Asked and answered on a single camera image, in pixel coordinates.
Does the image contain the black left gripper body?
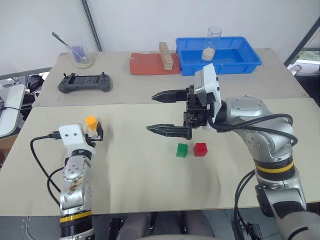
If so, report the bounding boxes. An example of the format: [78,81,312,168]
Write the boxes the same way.
[84,133,104,148]

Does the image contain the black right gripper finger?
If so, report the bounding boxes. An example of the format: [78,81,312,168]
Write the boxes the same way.
[146,123,193,141]
[151,88,189,104]

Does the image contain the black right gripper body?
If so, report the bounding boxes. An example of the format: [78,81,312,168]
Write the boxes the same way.
[183,84,215,129]

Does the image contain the yellow cube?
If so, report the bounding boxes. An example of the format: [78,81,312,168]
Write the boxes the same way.
[84,115,98,132]

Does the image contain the green cube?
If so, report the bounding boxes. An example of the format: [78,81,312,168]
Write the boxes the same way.
[175,142,189,159]

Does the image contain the red cube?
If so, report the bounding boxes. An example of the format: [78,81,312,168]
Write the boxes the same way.
[193,142,209,158]

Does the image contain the red mat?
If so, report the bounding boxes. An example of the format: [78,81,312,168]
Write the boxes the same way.
[129,51,182,76]

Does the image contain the wooden block with holes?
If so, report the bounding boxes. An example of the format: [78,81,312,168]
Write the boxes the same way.
[158,41,174,71]

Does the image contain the grey handheld controller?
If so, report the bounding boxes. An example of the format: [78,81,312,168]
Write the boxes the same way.
[57,71,114,95]

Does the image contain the beige grains in cup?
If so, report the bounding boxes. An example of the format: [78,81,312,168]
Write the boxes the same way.
[201,47,216,61]

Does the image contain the blue plastic bin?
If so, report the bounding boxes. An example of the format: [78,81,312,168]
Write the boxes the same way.
[175,36,264,77]

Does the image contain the clear plastic cup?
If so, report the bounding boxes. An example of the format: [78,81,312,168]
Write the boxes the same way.
[201,26,224,61]

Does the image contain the glass beaker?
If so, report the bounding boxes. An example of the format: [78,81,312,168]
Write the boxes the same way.
[65,45,94,70]

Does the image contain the purple block in beaker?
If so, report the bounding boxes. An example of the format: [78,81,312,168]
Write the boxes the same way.
[70,45,87,62]

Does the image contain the white side table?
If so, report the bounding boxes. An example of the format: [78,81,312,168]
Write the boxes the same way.
[0,83,26,139]

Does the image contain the metal spoon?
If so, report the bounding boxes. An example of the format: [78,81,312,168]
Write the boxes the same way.
[51,31,89,62]

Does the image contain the dark grey rounded shape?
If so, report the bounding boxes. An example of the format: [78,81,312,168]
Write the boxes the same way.
[116,212,157,240]

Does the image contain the grey metal pole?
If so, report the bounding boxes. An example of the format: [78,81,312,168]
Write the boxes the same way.
[80,0,104,52]

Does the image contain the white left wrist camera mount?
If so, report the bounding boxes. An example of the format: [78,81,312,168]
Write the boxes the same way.
[58,123,86,151]

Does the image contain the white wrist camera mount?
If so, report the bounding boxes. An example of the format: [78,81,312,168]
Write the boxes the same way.
[194,63,223,132]
[58,123,86,151]

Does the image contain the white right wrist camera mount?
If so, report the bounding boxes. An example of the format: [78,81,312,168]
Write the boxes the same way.
[194,63,223,132]

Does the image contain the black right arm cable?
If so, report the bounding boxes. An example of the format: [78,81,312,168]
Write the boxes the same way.
[206,113,299,146]

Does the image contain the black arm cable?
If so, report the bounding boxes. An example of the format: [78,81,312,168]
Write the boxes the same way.
[206,113,299,146]
[30,130,66,206]

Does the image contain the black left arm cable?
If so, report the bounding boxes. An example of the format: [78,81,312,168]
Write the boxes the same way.
[30,130,66,206]

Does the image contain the black lower body cables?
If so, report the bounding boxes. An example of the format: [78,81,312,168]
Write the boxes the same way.
[233,169,263,240]

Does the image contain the dark window frame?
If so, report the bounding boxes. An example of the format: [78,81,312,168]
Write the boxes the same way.
[283,14,320,68]

